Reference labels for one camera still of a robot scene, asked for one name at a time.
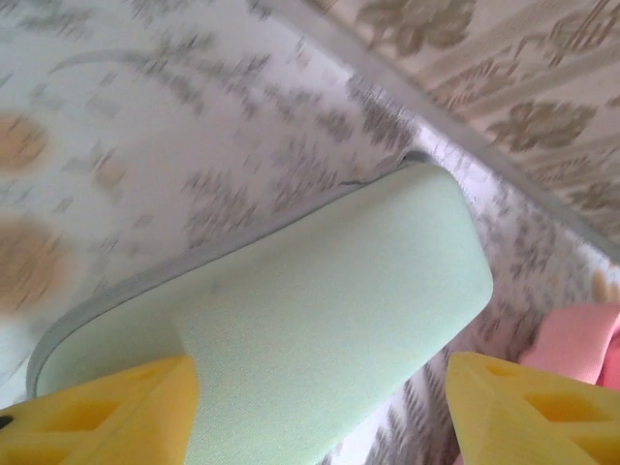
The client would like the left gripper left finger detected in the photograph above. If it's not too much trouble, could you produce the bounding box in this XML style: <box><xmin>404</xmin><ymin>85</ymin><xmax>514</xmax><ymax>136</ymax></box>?
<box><xmin>0</xmin><ymin>355</ymin><xmax>199</xmax><ymax>465</ymax></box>

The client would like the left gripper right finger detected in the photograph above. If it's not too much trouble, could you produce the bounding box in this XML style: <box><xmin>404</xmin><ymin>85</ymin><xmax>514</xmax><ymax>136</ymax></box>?
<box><xmin>444</xmin><ymin>351</ymin><xmax>620</xmax><ymax>465</ymax></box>

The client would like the pink student backpack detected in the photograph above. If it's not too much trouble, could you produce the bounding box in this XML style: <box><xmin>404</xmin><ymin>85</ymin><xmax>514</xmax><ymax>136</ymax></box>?
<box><xmin>520</xmin><ymin>304</ymin><xmax>620</xmax><ymax>388</ymax></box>

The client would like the pale green pencil case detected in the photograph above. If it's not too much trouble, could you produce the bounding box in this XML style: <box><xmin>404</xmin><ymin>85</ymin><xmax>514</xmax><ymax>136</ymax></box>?
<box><xmin>26</xmin><ymin>162</ymin><xmax>495</xmax><ymax>465</ymax></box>

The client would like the floral patterned tablecloth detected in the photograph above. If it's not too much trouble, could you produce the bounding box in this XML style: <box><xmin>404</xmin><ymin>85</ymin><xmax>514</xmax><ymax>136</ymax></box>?
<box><xmin>0</xmin><ymin>0</ymin><xmax>620</xmax><ymax>465</ymax></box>

